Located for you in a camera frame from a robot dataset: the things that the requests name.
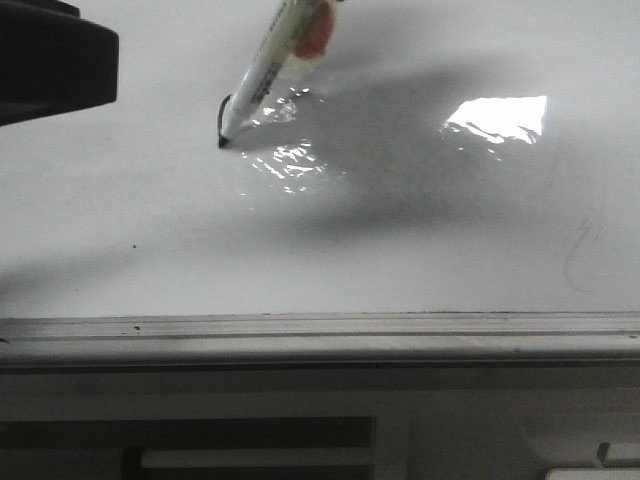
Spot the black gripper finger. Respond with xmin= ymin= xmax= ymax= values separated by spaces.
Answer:
xmin=1 ymin=1 xmax=119 ymax=126

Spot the white black whiteboard marker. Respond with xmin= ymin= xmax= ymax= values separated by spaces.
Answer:
xmin=217 ymin=1 xmax=338 ymax=149

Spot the grey slotted base panel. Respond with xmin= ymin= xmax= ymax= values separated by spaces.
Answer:
xmin=1 ymin=363 xmax=639 ymax=479

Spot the white box at corner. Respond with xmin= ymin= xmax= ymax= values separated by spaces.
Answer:
xmin=545 ymin=467 xmax=640 ymax=480

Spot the white whiteboard with aluminium frame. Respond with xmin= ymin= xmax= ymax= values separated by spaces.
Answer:
xmin=1 ymin=1 xmax=639 ymax=369

